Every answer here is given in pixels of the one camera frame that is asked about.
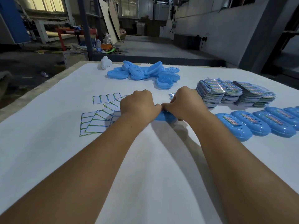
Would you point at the orange box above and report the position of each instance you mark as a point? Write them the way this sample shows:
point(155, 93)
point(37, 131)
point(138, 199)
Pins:
point(106, 46)

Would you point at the blue and white machine cabinet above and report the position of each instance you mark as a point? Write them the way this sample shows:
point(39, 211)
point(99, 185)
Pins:
point(15, 20)

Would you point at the small white plastic figure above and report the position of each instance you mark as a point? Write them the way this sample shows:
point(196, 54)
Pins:
point(105, 62)

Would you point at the pale wooden crate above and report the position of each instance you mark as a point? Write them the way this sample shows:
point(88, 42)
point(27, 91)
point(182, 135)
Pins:
point(74, 60)

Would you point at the thin dark steel post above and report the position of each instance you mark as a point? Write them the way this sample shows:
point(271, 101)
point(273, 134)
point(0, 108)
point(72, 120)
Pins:
point(98, 18)

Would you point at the wicker basket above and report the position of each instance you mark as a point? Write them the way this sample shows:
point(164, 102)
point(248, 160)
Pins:
point(123, 34)

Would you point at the fanned backing sheets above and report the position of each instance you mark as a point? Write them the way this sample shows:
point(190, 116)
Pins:
point(109, 109)

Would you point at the green-edged sticker sheet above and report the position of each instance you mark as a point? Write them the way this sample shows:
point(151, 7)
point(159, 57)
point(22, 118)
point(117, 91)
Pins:
point(104, 98)

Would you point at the white plastic bag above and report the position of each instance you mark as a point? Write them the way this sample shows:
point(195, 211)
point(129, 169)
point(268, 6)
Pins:
point(107, 38)

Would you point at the brown leaning board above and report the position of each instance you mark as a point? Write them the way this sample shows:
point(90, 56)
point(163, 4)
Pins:
point(115, 19)

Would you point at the black box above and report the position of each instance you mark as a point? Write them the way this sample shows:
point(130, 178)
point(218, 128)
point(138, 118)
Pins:
point(186, 41)

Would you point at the person's right forearm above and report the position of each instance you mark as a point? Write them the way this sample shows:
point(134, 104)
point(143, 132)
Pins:
point(247, 170)

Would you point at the clear water bottle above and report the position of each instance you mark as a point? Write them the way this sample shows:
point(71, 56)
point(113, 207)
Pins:
point(98, 45)

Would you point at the white metal workbench frame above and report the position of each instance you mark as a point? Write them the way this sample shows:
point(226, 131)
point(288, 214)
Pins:
point(40, 30)

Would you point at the grey slanted pillar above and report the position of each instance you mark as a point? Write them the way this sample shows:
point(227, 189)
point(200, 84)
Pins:
point(261, 37)

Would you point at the plastic bottle on floor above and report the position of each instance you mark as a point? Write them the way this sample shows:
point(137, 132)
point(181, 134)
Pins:
point(44, 74)

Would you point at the black wall plug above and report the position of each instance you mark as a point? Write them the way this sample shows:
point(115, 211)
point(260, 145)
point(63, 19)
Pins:
point(203, 39)

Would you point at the pile of blue soap dishes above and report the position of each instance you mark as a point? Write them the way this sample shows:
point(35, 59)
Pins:
point(137, 72)

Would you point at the wooden pallet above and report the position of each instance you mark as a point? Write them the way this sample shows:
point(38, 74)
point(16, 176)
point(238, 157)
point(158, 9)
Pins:
point(4, 80)

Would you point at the person's left hand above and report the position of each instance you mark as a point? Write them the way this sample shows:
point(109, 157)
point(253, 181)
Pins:
point(137, 109)

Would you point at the wide window with grid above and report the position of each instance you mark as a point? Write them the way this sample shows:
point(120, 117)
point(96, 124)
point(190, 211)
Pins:
point(128, 6)

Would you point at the glossy sticker sheets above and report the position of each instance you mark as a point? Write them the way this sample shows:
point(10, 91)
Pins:
point(171, 95)

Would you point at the pale leaning plywood board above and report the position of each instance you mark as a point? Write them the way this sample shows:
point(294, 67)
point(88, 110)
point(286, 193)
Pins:
point(108, 22)

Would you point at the person's left forearm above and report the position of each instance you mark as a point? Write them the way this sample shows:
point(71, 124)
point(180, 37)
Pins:
point(67, 177)

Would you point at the thick dark steel post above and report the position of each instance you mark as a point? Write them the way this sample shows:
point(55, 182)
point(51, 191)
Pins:
point(86, 30)

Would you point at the red metal table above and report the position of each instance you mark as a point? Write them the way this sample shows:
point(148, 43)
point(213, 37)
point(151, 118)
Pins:
point(67, 30)

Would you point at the stacks of colourful sticker sheets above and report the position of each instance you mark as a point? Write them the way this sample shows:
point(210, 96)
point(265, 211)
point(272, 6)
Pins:
point(212, 93)

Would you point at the person's right hand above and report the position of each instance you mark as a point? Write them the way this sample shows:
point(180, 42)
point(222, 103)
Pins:
point(189, 104)

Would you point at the silver machine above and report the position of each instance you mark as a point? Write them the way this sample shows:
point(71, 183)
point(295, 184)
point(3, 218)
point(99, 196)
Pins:
point(161, 11)

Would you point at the green tool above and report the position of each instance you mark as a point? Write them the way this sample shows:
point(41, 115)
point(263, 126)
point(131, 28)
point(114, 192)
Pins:
point(111, 51)

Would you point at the large bright window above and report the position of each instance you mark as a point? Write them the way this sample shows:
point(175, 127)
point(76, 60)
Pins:
point(44, 3)

